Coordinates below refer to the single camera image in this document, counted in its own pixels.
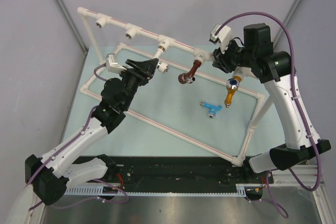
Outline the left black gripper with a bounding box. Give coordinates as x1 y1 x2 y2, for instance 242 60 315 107
118 58 158 110

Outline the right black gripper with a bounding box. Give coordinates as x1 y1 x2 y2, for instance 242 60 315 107
213 37 256 73

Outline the white water faucet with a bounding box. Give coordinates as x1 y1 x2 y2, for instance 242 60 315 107
153 47 169 73

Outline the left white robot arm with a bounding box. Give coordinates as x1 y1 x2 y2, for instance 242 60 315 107
25 58 159 206

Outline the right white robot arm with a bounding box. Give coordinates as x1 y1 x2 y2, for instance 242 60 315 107
210 23 331 183

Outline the amber yellow water faucet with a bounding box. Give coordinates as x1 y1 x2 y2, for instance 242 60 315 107
224 76 241 108

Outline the dark red water faucet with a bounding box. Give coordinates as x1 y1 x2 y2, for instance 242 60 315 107
178 60 202 84

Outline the blue water faucet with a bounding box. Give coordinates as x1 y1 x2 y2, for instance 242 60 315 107
200 101 223 119

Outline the light green table mat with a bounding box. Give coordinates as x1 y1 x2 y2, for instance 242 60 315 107
63 47 285 156

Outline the white PVC pipe frame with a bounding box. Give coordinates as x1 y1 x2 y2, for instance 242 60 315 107
77 7 265 167

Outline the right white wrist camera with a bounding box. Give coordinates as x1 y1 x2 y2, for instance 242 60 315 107
209 24 233 53

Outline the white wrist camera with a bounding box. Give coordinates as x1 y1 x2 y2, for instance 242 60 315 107
209 24 233 53
106 53 125 74

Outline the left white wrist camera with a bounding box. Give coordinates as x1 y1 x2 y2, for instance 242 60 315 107
106 53 125 74

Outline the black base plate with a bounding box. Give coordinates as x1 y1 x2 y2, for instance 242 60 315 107
78 155 275 193

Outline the white slotted cable duct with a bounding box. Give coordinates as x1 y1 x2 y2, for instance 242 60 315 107
62 185 249 197

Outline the aluminium extrusion rail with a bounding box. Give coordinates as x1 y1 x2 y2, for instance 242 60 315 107
271 165 335 223

